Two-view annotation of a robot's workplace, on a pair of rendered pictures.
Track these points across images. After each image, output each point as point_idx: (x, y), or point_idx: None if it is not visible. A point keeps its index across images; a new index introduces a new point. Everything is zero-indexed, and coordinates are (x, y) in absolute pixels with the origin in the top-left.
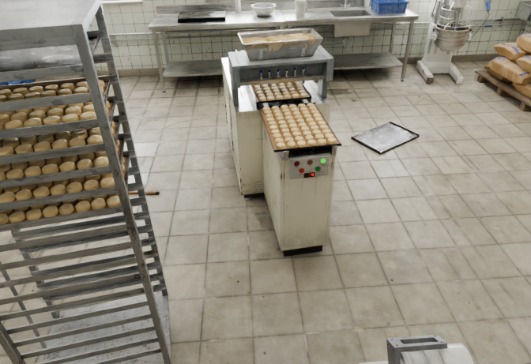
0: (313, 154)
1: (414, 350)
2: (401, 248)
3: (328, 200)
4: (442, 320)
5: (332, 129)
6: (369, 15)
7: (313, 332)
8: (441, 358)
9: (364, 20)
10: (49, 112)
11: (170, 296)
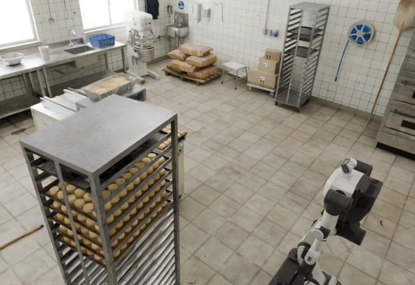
0: None
1: (347, 162)
2: (211, 175)
3: (183, 165)
4: (251, 194)
5: None
6: (93, 49)
7: (213, 232)
8: (351, 162)
9: (95, 54)
10: (139, 166)
11: None
